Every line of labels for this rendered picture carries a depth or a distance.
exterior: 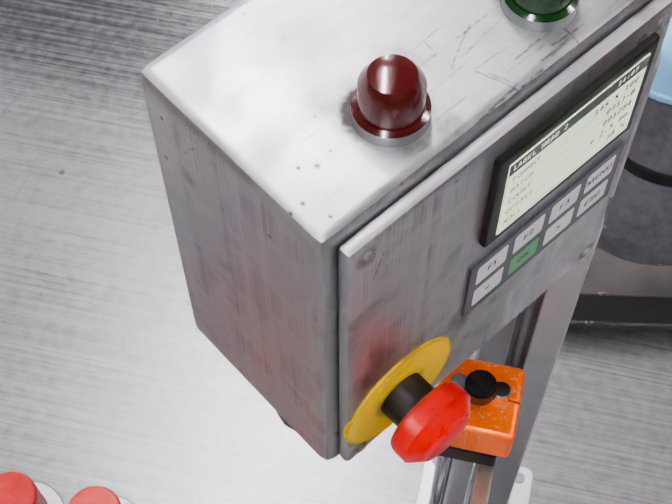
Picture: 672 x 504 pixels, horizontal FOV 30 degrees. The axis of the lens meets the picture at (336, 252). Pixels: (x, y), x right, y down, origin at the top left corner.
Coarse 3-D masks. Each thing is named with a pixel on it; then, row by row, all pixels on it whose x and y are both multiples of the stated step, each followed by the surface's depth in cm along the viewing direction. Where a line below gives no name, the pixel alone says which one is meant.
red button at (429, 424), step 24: (408, 384) 51; (456, 384) 51; (384, 408) 51; (408, 408) 51; (432, 408) 50; (456, 408) 50; (408, 432) 50; (432, 432) 50; (456, 432) 51; (408, 456) 50; (432, 456) 51
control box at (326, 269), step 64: (256, 0) 43; (320, 0) 43; (384, 0) 43; (448, 0) 43; (640, 0) 43; (192, 64) 42; (256, 64) 42; (320, 64) 42; (448, 64) 42; (512, 64) 42; (576, 64) 42; (192, 128) 41; (256, 128) 40; (320, 128) 40; (448, 128) 40; (512, 128) 41; (192, 192) 45; (256, 192) 40; (320, 192) 39; (384, 192) 39; (448, 192) 41; (192, 256) 50; (256, 256) 44; (320, 256) 39; (384, 256) 41; (448, 256) 45; (576, 256) 58; (256, 320) 49; (320, 320) 43; (384, 320) 45; (448, 320) 50; (256, 384) 55; (320, 384) 48; (384, 384) 50; (320, 448) 53
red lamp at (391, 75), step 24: (360, 72) 39; (384, 72) 39; (408, 72) 39; (360, 96) 39; (384, 96) 38; (408, 96) 39; (360, 120) 40; (384, 120) 39; (408, 120) 39; (384, 144) 40
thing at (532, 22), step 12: (504, 0) 42; (516, 0) 42; (528, 0) 41; (540, 0) 41; (552, 0) 41; (564, 0) 41; (576, 0) 42; (504, 12) 43; (516, 12) 42; (528, 12) 42; (540, 12) 42; (552, 12) 42; (564, 12) 42; (516, 24) 42; (528, 24) 42; (540, 24) 42; (552, 24) 42; (564, 24) 42
